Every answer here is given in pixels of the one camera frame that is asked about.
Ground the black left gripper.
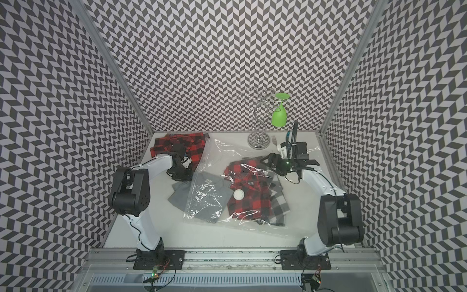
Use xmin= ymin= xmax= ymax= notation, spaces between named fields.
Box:
xmin=170 ymin=164 xmax=194 ymax=182

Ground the red black checked shirt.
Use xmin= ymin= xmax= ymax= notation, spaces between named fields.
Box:
xmin=150 ymin=133 xmax=209 ymax=171

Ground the grey garment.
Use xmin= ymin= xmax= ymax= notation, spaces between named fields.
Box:
xmin=168 ymin=172 xmax=233 ymax=223

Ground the clear vacuum bag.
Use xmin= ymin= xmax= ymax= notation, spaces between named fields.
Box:
xmin=184 ymin=138 xmax=319 ymax=238

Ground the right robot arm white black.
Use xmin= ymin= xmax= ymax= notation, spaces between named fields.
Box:
xmin=260 ymin=153 xmax=364 ymax=257

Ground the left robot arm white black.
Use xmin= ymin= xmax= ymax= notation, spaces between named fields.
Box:
xmin=108 ymin=152 xmax=185 ymax=253

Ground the grey white checked shirt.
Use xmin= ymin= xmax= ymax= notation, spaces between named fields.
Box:
xmin=261 ymin=167 xmax=291 ymax=227

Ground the white bag valve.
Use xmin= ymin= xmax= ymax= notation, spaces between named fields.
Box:
xmin=233 ymin=189 xmax=245 ymax=201

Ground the green plastic wine glass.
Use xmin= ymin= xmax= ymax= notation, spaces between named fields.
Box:
xmin=271 ymin=92 xmax=290 ymax=128

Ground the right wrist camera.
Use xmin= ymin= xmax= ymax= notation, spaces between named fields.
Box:
xmin=277 ymin=142 xmax=310 ymax=160

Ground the wire glass rack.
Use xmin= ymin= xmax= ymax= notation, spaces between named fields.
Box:
xmin=243 ymin=87 xmax=275 ymax=150

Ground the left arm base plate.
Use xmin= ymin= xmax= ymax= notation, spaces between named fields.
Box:
xmin=133 ymin=249 xmax=186 ymax=271

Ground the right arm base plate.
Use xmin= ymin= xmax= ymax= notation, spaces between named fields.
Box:
xmin=279 ymin=250 xmax=332 ymax=271

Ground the aluminium front rail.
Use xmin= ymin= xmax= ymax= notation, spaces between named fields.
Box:
xmin=80 ymin=248 xmax=386 ymax=274

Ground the aluminium corner post left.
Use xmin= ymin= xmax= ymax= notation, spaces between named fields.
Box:
xmin=69 ymin=0 xmax=154 ymax=136

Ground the aluminium corner post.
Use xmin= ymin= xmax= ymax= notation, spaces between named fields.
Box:
xmin=69 ymin=0 xmax=154 ymax=136
xmin=319 ymin=0 xmax=389 ymax=136

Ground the aluminium corner post right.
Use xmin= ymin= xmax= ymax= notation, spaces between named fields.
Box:
xmin=319 ymin=0 xmax=389 ymax=136

